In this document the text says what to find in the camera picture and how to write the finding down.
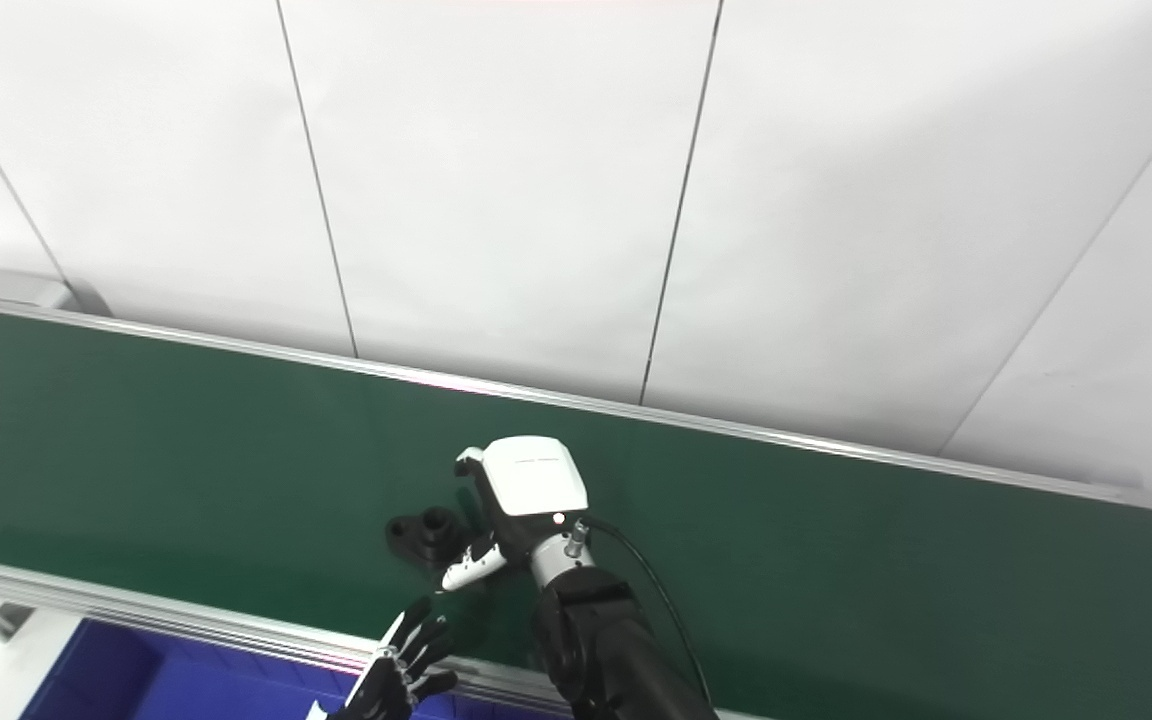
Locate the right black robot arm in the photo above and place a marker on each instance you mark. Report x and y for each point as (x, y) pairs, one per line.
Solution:
(606, 650)

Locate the green conveyor belt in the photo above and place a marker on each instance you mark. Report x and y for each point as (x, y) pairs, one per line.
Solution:
(836, 560)
(136, 605)

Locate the blue plastic bin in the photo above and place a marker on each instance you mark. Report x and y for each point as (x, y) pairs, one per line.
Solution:
(136, 680)

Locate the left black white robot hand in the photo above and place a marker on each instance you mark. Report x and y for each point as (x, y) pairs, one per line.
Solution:
(391, 685)

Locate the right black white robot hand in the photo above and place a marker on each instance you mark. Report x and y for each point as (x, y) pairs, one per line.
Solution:
(531, 480)

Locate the grey conveyor end housing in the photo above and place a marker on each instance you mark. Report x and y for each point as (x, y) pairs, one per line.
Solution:
(6, 290)

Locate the black plastic part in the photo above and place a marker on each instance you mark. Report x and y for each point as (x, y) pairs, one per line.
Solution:
(416, 535)

